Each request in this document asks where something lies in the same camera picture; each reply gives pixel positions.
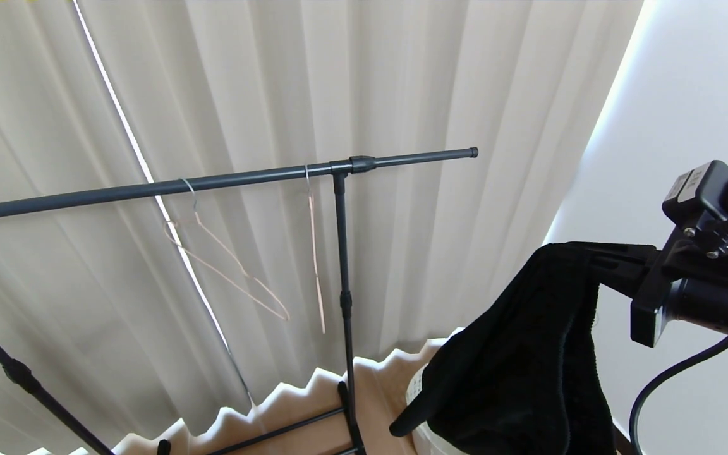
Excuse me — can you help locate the pink clothes hanger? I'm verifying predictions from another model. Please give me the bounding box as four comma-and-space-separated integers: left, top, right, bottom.
305, 164, 327, 334
163, 178, 291, 322

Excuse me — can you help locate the beige curtain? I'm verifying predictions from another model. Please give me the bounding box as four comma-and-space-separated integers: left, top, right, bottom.
0, 0, 646, 455

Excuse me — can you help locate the black garment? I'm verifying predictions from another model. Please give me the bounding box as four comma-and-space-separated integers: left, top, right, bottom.
389, 243, 617, 455

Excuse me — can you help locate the black cable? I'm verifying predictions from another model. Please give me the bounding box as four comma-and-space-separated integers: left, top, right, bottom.
629, 303, 728, 455

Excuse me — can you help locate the white laundry basket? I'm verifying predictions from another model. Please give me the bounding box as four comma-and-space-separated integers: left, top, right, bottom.
404, 363, 466, 455

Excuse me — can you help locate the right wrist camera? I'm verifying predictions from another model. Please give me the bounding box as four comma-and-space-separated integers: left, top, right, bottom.
662, 160, 728, 261

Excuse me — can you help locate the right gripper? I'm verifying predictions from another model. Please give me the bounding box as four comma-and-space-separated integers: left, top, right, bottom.
631, 243, 728, 351

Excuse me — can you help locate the black clothes rack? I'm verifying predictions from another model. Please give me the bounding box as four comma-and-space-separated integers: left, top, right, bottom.
0, 147, 480, 455

